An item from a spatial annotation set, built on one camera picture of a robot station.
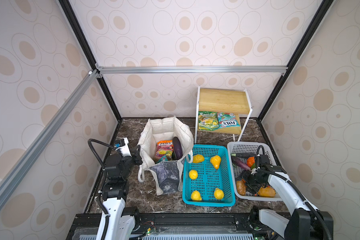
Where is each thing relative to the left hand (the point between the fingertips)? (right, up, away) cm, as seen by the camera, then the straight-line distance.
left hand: (142, 144), depth 73 cm
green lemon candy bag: (+35, +13, +19) cm, 42 cm away
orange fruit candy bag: (+8, -5, +16) cm, 19 cm away
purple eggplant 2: (+16, -4, +16) cm, 23 cm away
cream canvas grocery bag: (+12, -18, +3) cm, 21 cm away
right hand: (+52, -22, +11) cm, 58 cm away
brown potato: (+51, -23, +6) cm, 56 cm away
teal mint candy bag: (+9, -9, +10) cm, 16 cm away
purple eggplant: (+53, -12, +18) cm, 57 cm away
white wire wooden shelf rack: (+41, +17, +8) cm, 45 cm away
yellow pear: (+39, -12, +17) cm, 44 cm away
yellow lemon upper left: (+29, -10, +19) cm, 36 cm away
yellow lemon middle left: (+26, -18, +12) cm, 34 cm away
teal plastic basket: (+42, -21, +14) cm, 49 cm away
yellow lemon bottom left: (+27, -27, +5) cm, 38 cm away
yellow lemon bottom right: (+39, -27, +6) cm, 47 cm away
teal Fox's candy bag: (+48, +14, +21) cm, 54 cm away
